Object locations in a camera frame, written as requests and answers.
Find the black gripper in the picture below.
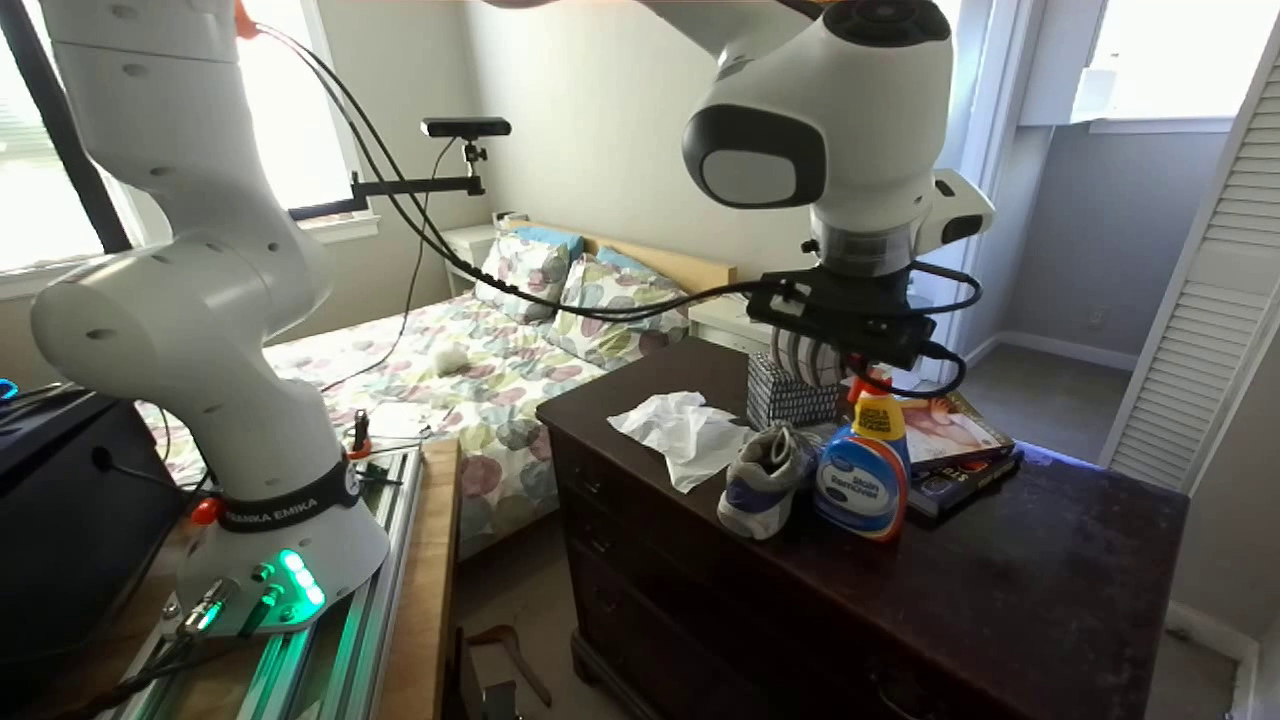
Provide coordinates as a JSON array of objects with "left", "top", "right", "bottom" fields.
[{"left": 795, "top": 269, "right": 939, "bottom": 402}]

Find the spray bottle with orange nozzle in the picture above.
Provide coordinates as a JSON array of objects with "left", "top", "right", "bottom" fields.
[{"left": 814, "top": 378, "right": 918, "bottom": 545}]

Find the grey patterned box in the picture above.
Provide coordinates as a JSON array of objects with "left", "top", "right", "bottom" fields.
[{"left": 745, "top": 352, "right": 849, "bottom": 431}]

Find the glossy book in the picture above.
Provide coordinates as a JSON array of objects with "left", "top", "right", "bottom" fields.
[{"left": 900, "top": 386, "right": 1029, "bottom": 527}]

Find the grey and white sneaker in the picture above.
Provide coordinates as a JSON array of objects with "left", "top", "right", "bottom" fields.
[{"left": 714, "top": 422, "right": 821, "bottom": 545}]

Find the crumpled white tissue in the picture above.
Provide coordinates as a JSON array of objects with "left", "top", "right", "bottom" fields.
[{"left": 606, "top": 387, "right": 759, "bottom": 497}]

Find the wooden headboard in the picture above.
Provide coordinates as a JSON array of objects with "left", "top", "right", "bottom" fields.
[{"left": 584, "top": 232, "right": 742, "bottom": 299}]

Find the dark wooden dresser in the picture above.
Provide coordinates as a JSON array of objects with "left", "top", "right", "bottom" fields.
[{"left": 537, "top": 328, "right": 1194, "bottom": 720}]

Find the large floral pillow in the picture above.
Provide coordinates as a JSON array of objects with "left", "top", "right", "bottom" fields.
[{"left": 548, "top": 244, "right": 699, "bottom": 372}]

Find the white open door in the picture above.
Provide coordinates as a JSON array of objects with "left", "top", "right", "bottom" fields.
[{"left": 931, "top": 0, "right": 1031, "bottom": 366}]

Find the white louvered closet door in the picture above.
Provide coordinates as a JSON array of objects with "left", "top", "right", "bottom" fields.
[{"left": 1102, "top": 21, "right": 1280, "bottom": 500}]

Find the small floral pillow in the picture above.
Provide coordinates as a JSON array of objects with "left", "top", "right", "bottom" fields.
[{"left": 473, "top": 222, "right": 594, "bottom": 322}]

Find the bed with floral bedspread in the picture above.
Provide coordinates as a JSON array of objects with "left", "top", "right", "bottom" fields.
[{"left": 133, "top": 282, "right": 699, "bottom": 564}]

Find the white nightstand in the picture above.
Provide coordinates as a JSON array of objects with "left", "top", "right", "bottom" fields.
[{"left": 438, "top": 222, "right": 504, "bottom": 291}]

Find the cardboard piece on floor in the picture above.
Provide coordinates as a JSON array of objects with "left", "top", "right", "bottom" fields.
[{"left": 458, "top": 620, "right": 560, "bottom": 720}]

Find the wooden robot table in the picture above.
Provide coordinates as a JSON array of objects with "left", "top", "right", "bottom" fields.
[{"left": 26, "top": 435, "right": 466, "bottom": 720}]

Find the bright window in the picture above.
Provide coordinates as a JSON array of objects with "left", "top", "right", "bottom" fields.
[{"left": 0, "top": 0, "right": 370, "bottom": 277}]

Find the black control box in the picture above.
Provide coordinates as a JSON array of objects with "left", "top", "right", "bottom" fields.
[{"left": 0, "top": 380, "right": 187, "bottom": 699}]

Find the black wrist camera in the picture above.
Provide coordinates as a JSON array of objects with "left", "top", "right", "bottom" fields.
[{"left": 745, "top": 272, "right": 814, "bottom": 332}]

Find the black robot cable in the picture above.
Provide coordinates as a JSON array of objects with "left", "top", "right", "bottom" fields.
[{"left": 244, "top": 16, "right": 810, "bottom": 328}]

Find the black camera on boom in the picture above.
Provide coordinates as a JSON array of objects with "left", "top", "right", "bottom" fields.
[{"left": 421, "top": 111, "right": 517, "bottom": 143}]

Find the black camera boom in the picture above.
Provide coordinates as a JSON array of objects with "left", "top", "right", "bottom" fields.
[{"left": 280, "top": 167, "right": 489, "bottom": 228}]

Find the aluminium mounting rail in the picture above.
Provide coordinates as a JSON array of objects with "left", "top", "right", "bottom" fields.
[{"left": 117, "top": 444, "right": 432, "bottom": 720}]

